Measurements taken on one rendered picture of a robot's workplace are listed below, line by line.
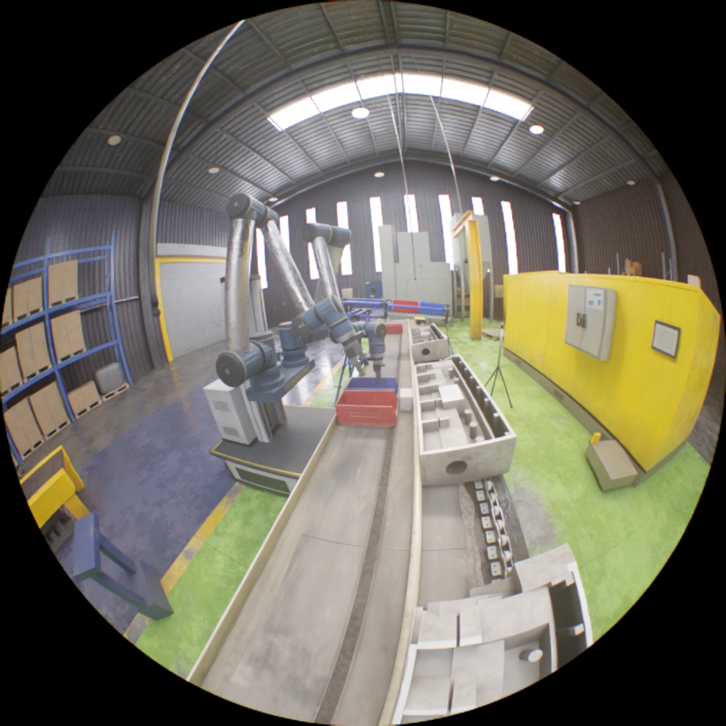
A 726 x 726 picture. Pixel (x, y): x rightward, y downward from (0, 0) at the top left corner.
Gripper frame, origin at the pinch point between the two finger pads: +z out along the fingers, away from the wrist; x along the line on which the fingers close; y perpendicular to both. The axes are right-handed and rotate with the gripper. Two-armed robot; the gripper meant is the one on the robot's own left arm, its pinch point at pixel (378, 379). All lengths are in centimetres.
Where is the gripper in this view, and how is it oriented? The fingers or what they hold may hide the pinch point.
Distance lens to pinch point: 149.2
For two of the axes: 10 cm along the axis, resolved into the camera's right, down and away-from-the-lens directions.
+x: 1.8, -3.3, 9.3
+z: 0.7, 9.4, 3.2
